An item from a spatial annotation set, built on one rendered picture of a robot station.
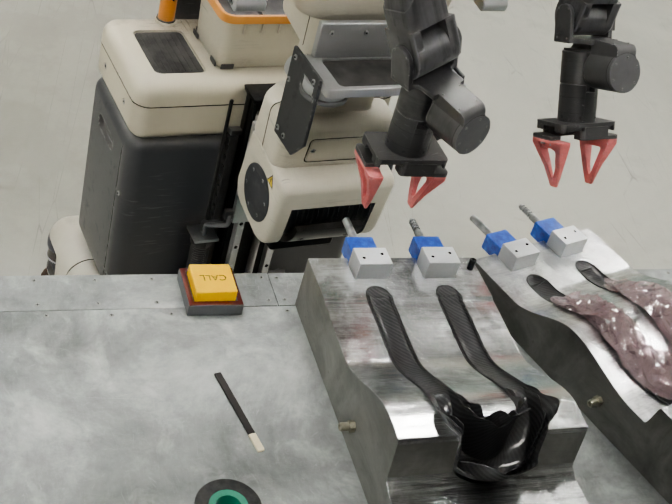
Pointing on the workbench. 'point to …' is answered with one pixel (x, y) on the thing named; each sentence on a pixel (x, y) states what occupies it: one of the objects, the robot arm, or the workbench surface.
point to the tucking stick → (239, 412)
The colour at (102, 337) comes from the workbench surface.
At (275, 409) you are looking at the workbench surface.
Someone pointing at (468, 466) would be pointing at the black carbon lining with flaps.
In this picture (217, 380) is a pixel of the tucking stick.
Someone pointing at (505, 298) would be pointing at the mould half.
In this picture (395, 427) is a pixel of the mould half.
